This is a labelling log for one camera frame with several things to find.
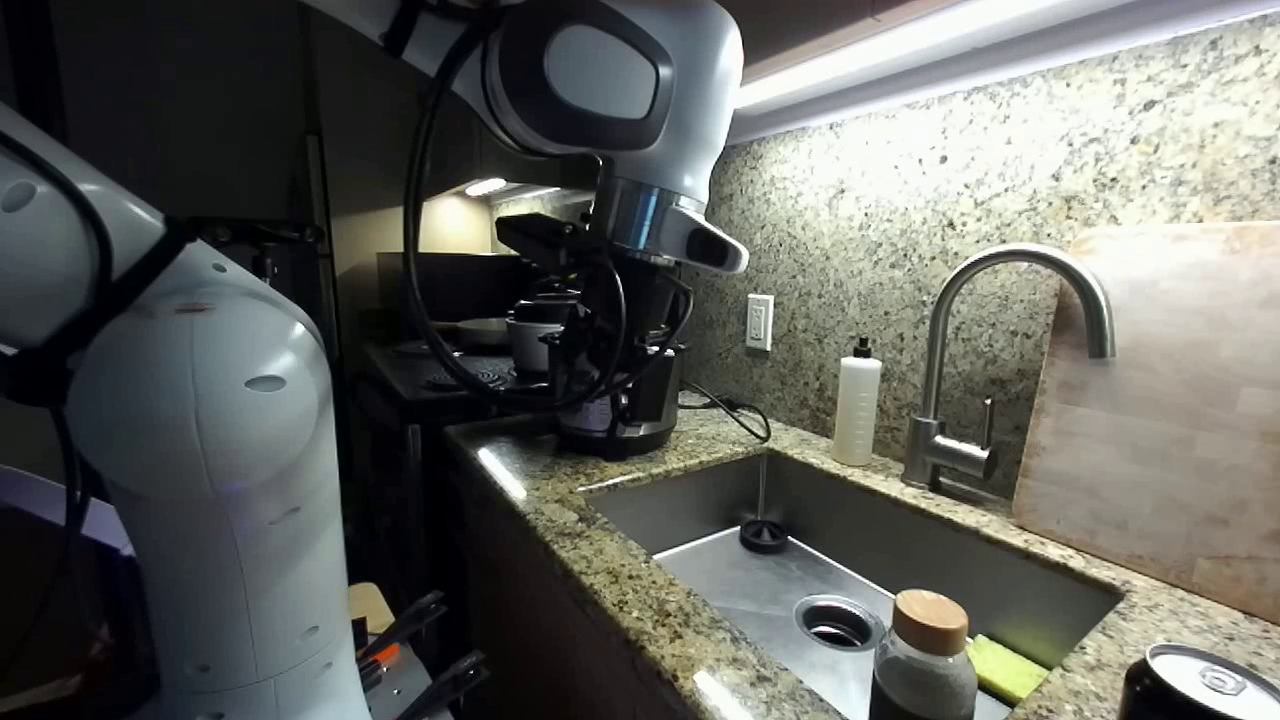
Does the wooden cutting board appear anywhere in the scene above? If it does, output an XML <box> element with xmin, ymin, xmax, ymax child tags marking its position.
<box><xmin>1008</xmin><ymin>215</ymin><xmax>1280</xmax><ymax>628</ymax></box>

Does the under-cabinet light strip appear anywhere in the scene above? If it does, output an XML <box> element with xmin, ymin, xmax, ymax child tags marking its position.
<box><xmin>726</xmin><ymin>0</ymin><xmax>1280</xmax><ymax>146</ymax></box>

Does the white wall outlet plate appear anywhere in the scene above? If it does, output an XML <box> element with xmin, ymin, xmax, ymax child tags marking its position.
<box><xmin>741</xmin><ymin>289</ymin><xmax>780</xmax><ymax>356</ymax></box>

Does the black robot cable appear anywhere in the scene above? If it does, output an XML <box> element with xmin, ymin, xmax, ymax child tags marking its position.
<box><xmin>401</xmin><ymin>0</ymin><xmax>633</xmax><ymax>419</ymax></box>

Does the dark lower kitchen cabinet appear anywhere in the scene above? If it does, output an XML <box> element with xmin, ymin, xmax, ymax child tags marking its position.
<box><xmin>445</xmin><ymin>435</ymin><xmax>695</xmax><ymax>720</ymax></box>

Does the black tool handle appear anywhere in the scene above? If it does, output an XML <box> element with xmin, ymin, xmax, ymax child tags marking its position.
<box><xmin>390</xmin><ymin>649</ymin><xmax>493</xmax><ymax>720</ymax></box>
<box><xmin>357</xmin><ymin>589</ymin><xmax>451</xmax><ymax>671</ymax></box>

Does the white black cooker pot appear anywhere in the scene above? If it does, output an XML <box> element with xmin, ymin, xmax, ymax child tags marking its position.
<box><xmin>504</xmin><ymin>291</ymin><xmax>575</xmax><ymax>379</ymax></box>

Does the glass bottle with cork lid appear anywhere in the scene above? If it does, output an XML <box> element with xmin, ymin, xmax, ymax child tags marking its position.
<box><xmin>867</xmin><ymin>586</ymin><xmax>980</xmax><ymax>720</ymax></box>

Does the dark upper kitchen cabinet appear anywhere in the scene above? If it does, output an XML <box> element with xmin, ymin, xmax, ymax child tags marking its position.
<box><xmin>734</xmin><ymin>0</ymin><xmax>963</xmax><ymax>70</ymax></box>

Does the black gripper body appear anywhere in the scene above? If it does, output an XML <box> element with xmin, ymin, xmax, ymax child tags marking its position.
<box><xmin>578</xmin><ymin>255</ymin><xmax>691</xmax><ymax>356</ymax></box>

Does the white soap bottle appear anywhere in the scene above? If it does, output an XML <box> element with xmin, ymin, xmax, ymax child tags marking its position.
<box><xmin>833</xmin><ymin>335</ymin><xmax>887</xmax><ymax>474</ymax></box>

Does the black cooker power cable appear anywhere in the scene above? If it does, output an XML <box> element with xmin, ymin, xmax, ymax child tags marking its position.
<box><xmin>676</xmin><ymin>388</ymin><xmax>774</xmax><ymax>449</ymax></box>

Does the green sponge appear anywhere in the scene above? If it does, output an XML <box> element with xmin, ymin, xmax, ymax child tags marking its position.
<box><xmin>968</xmin><ymin>631</ymin><xmax>1057</xmax><ymax>710</ymax></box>

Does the black sink stopper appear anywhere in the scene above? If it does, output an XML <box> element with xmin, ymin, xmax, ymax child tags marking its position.
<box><xmin>734</xmin><ymin>517</ymin><xmax>793</xmax><ymax>555</ymax></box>

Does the silver gooseneck faucet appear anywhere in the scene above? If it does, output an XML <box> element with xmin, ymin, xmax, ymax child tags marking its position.
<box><xmin>899</xmin><ymin>239</ymin><xmax>1119</xmax><ymax>507</ymax></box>

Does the dark kitchen cabinet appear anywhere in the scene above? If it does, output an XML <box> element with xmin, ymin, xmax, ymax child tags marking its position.
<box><xmin>734</xmin><ymin>0</ymin><xmax>963</xmax><ymax>70</ymax></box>
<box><xmin>445</xmin><ymin>435</ymin><xmax>695</xmax><ymax>720</ymax></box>

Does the black stove top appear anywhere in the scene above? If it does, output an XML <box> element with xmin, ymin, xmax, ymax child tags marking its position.
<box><xmin>351</xmin><ymin>333</ymin><xmax>556</xmax><ymax>415</ymax></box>

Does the stainless steel sink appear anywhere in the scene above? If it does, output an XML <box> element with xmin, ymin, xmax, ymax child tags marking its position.
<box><xmin>578</xmin><ymin>446</ymin><xmax>1126</xmax><ymax>720</ymax></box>

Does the black silver pressure cooker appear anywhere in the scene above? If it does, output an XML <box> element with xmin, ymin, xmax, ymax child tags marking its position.
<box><xmin>547</xmin><ymin>333</ymin><xmax>685</xmax><ymax>461</ymax></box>

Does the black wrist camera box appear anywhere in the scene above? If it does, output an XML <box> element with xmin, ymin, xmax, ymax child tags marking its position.
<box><xmin>495</xmin><ymin>207</ymin><xmax>594</xmax><ymax>282</ymax></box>

